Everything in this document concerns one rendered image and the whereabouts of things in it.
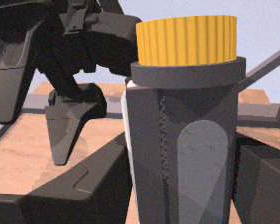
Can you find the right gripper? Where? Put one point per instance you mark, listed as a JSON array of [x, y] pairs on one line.
[[28, 28]]

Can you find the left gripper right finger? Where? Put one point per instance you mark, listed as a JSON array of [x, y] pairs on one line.
[[256, 181]]

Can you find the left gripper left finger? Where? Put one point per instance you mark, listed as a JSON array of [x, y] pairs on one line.
[[97, 190]]

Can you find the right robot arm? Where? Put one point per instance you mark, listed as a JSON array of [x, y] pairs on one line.
[[111, 35]]

